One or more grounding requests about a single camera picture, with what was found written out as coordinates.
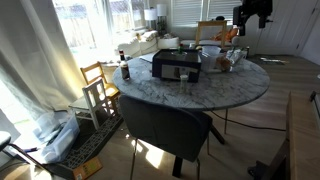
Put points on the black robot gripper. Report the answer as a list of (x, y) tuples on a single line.
[(255, 8)]

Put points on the clear plastic measuring cup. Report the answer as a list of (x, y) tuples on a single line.
[(210, 56)]

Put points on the clear plastic storage container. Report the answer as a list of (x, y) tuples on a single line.
[(233, 65)]

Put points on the brown cardboard box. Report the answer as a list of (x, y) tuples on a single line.
[(87, 168)]

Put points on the dark grey upholstered chair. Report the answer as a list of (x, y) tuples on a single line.
[(166, 128), (235, 40)]

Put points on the orange cushion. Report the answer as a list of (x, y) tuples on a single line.
[(228, 34)]

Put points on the clear plastic labelled package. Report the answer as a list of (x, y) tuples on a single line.
[(236, 56)]

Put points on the tall light wooden chair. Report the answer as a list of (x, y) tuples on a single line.
[(211, 28)]

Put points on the orange chips bag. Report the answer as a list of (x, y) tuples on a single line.
[(222, 63)]

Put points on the white window blinds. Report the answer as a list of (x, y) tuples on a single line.
[(200, 11)]

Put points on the green bottle with red cap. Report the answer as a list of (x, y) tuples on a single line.
[(180, 49)]

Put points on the small clear spice jar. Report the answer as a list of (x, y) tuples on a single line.
[(184, 84)]

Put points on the white shade table lamp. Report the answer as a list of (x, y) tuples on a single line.
[(161, 10), (150, 14)]

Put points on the white sofa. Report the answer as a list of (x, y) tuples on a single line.
[(146, 45)]

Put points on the brown wooden cabinet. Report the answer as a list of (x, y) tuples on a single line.
[(300, 140)]

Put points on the dark soy sauce bottle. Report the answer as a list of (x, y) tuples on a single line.
[(125, 68)]

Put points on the small natural wooden chair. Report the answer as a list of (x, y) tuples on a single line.
[(100, 78)]

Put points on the small white wooden chair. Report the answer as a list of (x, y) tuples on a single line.
[(91, 101)]

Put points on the black perforated floor mat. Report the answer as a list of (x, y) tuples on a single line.
[(93, 141)]

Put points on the white sheer curtain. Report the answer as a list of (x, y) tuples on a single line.
[(36, 53)]

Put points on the clear plastic floor bin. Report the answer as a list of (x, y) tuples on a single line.
[(56, 140)]

